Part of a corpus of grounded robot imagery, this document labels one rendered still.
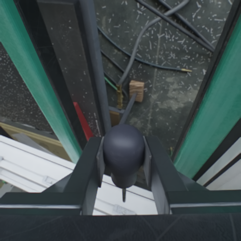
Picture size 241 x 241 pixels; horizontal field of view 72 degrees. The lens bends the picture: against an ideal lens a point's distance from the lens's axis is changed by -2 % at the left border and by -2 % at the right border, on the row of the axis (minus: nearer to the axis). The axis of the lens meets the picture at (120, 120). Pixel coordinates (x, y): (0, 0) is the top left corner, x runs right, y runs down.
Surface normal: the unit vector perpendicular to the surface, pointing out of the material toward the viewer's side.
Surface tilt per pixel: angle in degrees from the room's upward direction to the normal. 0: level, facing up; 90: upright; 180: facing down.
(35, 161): 90
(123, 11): 0
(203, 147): 0
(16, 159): 90
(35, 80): 0
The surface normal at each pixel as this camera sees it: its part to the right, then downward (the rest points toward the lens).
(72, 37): -0.35, 0.74
